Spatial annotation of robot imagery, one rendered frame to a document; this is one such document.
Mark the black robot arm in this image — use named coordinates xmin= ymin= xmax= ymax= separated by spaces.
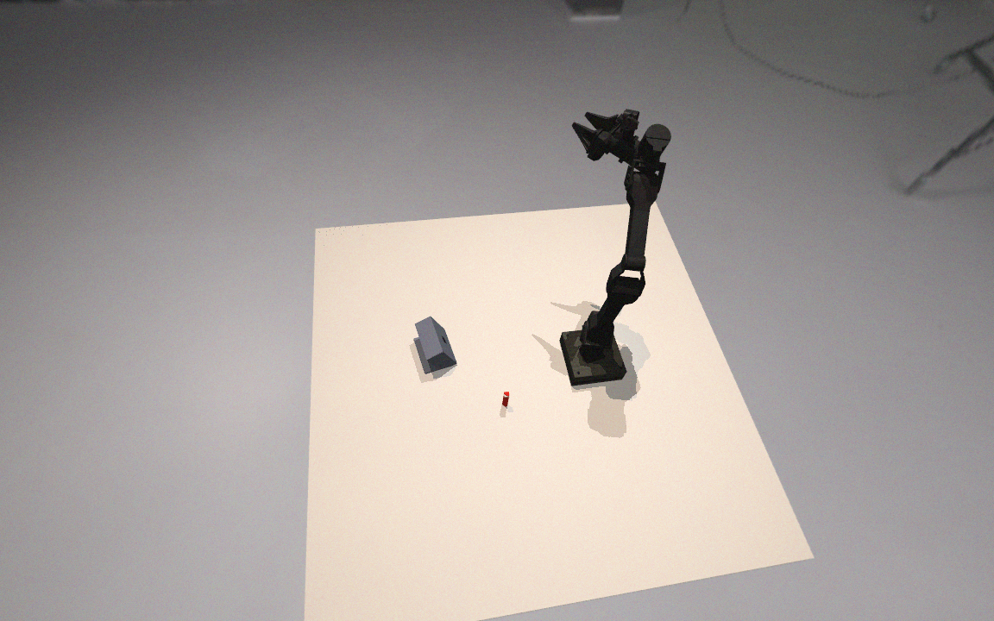
xmin=578 ymin=109 xmax=671 ymax=363

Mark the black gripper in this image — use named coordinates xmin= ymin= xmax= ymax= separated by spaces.
xmin=572 ymin=112 xmax=640 ymax=163

